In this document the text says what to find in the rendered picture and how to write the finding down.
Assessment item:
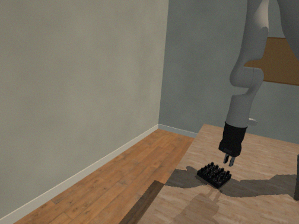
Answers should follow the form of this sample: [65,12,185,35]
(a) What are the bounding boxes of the black knob box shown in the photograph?
[197,162,231,188]

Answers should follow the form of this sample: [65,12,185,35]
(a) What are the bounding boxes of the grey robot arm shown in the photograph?
[229,0,299,114]

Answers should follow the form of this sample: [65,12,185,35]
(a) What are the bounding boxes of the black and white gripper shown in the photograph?
[218,110,257,167]

